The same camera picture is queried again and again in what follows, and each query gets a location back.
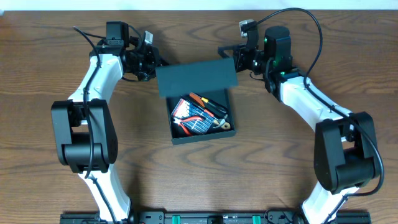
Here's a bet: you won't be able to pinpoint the black gift box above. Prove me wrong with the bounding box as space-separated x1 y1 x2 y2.
155 58 238 145

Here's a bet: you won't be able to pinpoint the blue precision screwdriver set case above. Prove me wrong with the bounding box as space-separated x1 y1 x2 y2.
171 98 215 136

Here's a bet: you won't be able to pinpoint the orange scraper wooden handle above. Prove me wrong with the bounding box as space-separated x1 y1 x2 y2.
188 92 231 131

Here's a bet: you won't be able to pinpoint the black handled screwdriver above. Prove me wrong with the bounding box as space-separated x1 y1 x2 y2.
190 93 227 114

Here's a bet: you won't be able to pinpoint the red handled cutting pliers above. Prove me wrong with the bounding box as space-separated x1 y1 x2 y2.
172 116 205 136

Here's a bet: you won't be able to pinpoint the black handled claw hammer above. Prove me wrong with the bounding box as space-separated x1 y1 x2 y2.
183 96 229 129

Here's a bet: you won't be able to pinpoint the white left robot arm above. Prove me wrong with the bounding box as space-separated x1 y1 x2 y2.
51 21 168 223

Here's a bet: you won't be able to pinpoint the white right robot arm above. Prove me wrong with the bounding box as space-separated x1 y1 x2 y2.
218 20 384 223

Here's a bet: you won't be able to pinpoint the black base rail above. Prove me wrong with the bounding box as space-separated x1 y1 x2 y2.
60 210 372 224

